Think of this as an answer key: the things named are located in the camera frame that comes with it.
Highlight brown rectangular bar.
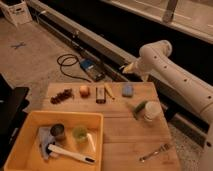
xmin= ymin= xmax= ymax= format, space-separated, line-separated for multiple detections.
xmin=96 ymin=87 xmax=106 ymax=104

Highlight blue power box device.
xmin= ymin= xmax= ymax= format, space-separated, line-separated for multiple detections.
xmin=80 ymin=59 xmax=105 ymax=82

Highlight black chair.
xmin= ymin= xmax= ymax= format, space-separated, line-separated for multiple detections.
xmin=0 ymin=73 xmax=29 ymax=168

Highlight orange apple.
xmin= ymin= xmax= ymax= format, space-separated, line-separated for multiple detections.
xmin=79 ymin=85 xmax=90 ymax=98

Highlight green plastic cup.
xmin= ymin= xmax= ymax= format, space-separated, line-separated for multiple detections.
xmin=72 ymin=125 xmax=87 ymax=143

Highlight black coiled cable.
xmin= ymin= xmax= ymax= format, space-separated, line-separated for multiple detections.
xmin=56 ymin=53 xmax=93 ymax=83

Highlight blue sponge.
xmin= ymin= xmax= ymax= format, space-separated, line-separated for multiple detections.
xmin=122 ymin=84 xmax=133 ymax=97

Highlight yellow plastic bin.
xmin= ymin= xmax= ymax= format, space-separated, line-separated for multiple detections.
xmin=4 ymin=111 xmax=103 ymax=171

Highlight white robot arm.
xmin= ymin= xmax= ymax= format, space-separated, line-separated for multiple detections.
xmin=123 ymin=40 xmax=213 ymax=171

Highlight bunch of dark grapes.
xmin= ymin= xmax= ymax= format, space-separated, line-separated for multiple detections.
xmin=50 ymin=89 xmax=74 ymax=104

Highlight blue cloth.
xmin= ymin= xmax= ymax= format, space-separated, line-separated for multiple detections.
xmin=38 ymin=126 xmax=56 ymax=160

